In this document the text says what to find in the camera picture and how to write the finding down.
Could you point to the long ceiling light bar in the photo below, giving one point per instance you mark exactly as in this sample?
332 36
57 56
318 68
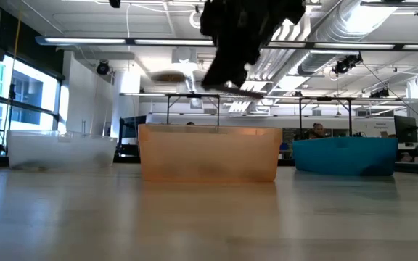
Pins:
339 45

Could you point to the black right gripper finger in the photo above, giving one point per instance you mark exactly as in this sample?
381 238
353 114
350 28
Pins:
238 77
216 76

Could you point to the teal plastic bin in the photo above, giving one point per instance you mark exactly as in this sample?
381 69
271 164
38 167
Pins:
345 156

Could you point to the black metal frame stand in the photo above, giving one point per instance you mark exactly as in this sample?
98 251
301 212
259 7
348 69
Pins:
350 116
168 108

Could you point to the clear plastic bin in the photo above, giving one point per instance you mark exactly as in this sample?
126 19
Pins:
60 152

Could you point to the black monitor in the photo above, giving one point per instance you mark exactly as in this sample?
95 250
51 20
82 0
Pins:
405 127

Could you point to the blue chair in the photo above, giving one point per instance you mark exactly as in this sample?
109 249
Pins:
284 146

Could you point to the white ceiling vent duct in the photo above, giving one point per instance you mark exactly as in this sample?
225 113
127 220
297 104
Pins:
185 61

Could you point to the orange plastic bin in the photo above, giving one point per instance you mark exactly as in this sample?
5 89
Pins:
209 152

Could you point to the white ceiling baffles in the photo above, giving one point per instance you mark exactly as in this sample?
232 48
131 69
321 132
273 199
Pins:
281 54

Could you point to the black cart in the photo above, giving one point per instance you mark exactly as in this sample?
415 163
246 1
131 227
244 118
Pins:
133 127

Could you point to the black ceiling spotlight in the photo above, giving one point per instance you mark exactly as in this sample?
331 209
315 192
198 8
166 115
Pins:
102 67

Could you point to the silver ventilation duct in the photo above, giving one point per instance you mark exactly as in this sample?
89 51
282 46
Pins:
321 58

